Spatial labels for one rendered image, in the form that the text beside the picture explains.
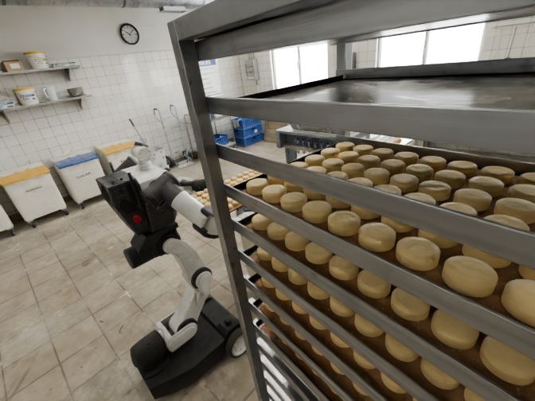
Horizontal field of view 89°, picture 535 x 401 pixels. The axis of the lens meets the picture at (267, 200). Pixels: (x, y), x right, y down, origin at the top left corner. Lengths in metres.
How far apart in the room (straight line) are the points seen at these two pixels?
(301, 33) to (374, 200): 0.20
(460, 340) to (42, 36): 5.60
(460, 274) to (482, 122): 0.18
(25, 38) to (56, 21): 0.49
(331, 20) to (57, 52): 5.39
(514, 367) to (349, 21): 0.40
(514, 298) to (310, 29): 0.34
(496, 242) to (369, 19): 0.22
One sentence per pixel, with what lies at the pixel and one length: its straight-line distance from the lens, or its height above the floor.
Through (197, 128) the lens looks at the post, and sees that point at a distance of 0.56.
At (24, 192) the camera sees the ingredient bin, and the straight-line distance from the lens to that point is 4.94.
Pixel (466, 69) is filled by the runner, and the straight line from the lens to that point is 0.71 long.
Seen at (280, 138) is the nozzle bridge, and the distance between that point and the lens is 2.48.
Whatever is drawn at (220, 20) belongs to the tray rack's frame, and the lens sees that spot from 0.42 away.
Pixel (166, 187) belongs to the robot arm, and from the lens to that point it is 1.25.
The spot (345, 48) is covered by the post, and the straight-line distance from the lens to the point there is 0.84.
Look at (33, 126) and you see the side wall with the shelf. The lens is 5.50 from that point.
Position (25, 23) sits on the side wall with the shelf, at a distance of 5.60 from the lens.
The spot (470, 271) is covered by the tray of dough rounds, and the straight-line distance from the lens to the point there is 0.39.
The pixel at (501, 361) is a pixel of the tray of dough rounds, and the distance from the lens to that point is 0.44.
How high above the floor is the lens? 1.75
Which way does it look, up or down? 27 degrees down
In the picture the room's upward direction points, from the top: 8 degrees counter-clockwise
